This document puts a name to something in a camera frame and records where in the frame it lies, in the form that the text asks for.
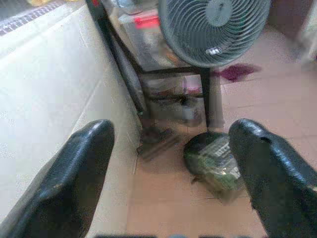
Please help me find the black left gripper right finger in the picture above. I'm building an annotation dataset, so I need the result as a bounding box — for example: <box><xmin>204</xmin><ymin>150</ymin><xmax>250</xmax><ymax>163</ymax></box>
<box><xmin>228</xmin><ymin>118</ymin><xmax>317</xmax><ymax>238</ymax></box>

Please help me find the grey electric standing fan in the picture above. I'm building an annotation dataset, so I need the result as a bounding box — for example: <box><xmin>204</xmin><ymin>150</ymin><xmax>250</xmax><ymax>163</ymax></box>
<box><xmin>158</xmin><ymin>0</ymin><xmax>272</xmax><ymax>68</ymax></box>

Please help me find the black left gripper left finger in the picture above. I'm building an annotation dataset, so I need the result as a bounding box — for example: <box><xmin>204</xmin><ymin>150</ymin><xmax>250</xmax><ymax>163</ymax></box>
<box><xmin>0</xmin><ymin>119</ymin><xmax>115</xmax><ymax>238</ymax></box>

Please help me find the pink and white package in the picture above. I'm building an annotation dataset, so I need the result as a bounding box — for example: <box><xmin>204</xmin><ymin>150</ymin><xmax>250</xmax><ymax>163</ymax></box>
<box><xmin>182</xmin><ymin>75</ymin><xmax>202</xmax><ymax>95</ymax></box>

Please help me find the red box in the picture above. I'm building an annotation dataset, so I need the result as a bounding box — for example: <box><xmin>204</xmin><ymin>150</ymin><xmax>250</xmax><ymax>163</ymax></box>
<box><xmin>135</xmin><ymin>15</ymin><xmax>159</xmax><ymax>30</ymax></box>

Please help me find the white tablecloth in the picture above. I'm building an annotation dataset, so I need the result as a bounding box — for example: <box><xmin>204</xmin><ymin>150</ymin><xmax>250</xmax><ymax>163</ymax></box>
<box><xmin>0</xmin><ymin>4</ymin><xmax>142</xmax><ymax>219</ymax></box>

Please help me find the black metal shelf rack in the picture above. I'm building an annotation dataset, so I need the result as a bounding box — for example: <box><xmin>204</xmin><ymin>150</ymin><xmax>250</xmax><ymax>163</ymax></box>
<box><xmin>85</xmin><ymin>0</ymin><xmax>211</xmax><ymax>128</ymax></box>

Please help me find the round green fan base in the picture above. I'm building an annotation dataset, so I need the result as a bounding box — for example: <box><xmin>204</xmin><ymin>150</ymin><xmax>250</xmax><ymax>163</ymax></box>
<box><xmin>183</xmin><ymin>132</ymin><xmax>245</xmax><ymax>191</ymax></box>

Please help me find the purple cloth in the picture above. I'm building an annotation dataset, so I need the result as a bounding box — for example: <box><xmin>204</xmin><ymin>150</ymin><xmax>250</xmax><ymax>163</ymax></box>
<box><xmin>214</xmin><ymin>63</ymin><xmax>262</xmax><ymax>81</ymax></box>

